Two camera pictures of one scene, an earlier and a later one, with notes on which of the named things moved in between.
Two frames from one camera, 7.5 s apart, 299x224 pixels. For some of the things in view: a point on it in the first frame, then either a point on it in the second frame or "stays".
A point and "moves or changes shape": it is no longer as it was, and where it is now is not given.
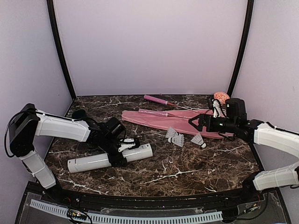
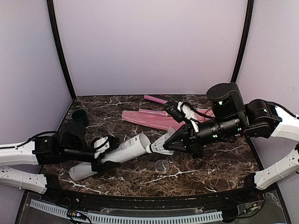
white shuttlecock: x=178 y=140 moves or changes shape
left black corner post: x=52 y=16 stays
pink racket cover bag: x=176 y=121 stays
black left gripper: x=117 y=161 to x=106 y=166
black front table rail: x=95 y=200 stays
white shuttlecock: x=171 y=133 stays
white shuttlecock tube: x=103 y=160 moves or changes shape
